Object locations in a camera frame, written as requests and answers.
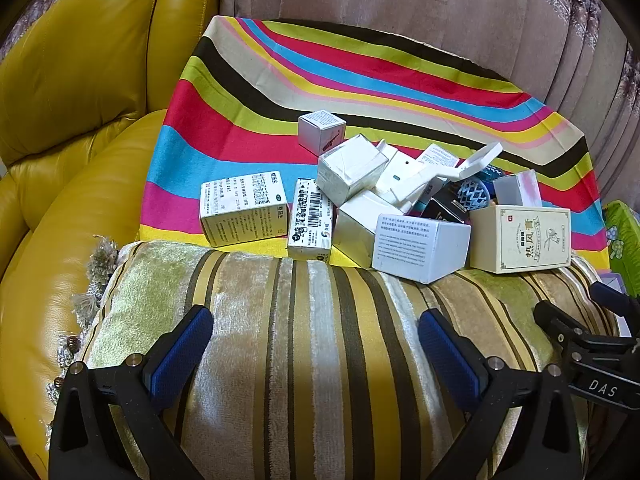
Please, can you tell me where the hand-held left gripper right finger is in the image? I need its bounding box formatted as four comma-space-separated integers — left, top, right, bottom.
417, 309, 586, 480

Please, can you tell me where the white purple packet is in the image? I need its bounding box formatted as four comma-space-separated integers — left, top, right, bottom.
599, 272, 627, 295

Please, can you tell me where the white plastic device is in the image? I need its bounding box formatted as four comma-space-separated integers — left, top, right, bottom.
375, 140, 431, 214

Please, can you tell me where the white box pink label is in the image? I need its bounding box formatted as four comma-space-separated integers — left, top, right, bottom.
494, 169, 544, 207

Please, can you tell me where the cream box gold print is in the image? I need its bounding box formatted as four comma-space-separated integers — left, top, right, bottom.
468, 204, 572, 274

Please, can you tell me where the white open flip case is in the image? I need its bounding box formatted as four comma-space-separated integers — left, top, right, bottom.
433, 141, 504, 184

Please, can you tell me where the yellow leather sofa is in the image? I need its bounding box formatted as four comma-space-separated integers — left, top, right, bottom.
0, 0, 225, 480

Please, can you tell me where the green gold striped velvet cushion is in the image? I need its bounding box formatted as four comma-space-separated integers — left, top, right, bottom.
74, 239, 627, 480

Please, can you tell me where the blue white patterned box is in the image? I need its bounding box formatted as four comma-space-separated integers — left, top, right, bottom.
452, 175, 496, 211

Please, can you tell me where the plain white taped box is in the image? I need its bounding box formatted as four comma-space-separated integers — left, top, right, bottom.
317, 133, 390, 207

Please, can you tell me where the small white cube box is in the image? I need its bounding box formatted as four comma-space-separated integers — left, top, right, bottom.
298, 110, 347, 156

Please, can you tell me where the white box with barcode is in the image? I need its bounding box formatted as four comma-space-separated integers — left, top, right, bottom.
286, 177, 335, 263

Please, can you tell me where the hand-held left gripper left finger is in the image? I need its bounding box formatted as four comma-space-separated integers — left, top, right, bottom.
47, 304, 216, 480

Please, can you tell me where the green packet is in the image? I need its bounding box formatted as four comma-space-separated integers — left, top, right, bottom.
602, 200, 640, 278

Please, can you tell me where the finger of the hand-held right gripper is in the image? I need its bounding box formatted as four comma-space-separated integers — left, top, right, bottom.
590, 282, 640, 322
532, 300, 640, 362

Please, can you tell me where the multicolour striped cloth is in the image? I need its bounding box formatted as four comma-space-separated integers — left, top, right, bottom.
137, 15, 612, 267

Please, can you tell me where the white box black text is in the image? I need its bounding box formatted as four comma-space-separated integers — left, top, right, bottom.
370, 212, 472, 285

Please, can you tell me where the white box green print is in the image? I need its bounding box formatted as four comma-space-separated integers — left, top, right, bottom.
199, 170, 291, 248

